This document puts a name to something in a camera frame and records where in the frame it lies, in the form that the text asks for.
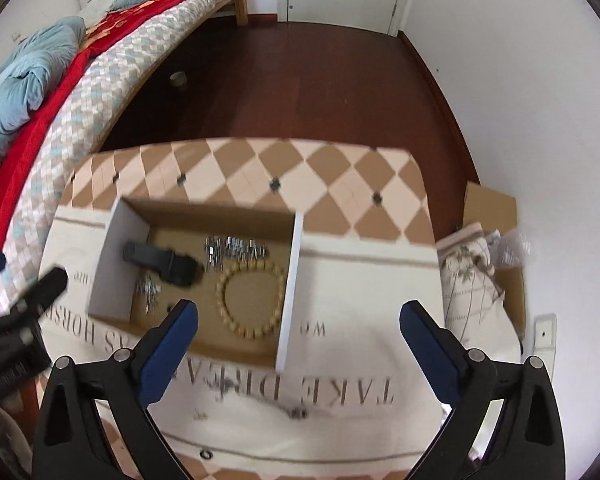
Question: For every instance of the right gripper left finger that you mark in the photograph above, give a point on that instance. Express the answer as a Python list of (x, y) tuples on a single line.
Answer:
[(70, 440)]

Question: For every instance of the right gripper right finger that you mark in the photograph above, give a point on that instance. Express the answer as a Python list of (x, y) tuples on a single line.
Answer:
[(504, 421)]

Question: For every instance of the black smart band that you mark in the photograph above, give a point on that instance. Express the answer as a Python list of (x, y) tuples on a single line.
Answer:
[(172, 268)]

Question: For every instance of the checkered bed mattress cover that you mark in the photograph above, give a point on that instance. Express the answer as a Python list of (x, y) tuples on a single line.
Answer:
[(75, 122)]

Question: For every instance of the white power strip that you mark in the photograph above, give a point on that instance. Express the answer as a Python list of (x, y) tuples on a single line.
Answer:
[(545, 340)]

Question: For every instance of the floral patterned cloth bag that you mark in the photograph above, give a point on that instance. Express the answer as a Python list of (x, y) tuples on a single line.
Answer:
[(473, 302)]

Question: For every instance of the printed checkered tablecloth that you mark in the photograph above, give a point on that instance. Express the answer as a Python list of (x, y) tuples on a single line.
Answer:
[(299, 256)]

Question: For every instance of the clear plastic wrap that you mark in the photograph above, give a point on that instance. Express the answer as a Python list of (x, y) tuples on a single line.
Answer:
[(509, 250)]

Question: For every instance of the blue duvet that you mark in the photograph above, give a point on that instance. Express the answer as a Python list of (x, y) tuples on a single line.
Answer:
[(35, 70)]

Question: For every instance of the white cardboard box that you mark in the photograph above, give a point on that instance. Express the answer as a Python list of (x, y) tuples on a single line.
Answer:
[(238, 265)]

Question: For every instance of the brown cardboard piece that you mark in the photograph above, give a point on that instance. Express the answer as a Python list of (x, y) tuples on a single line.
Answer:
[(496, 213)]

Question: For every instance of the small round floor object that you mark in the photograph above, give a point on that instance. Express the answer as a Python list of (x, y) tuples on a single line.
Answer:
[(178, 79)]

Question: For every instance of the red blanket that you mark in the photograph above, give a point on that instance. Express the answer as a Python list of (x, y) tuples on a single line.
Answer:
[(79, 77)]

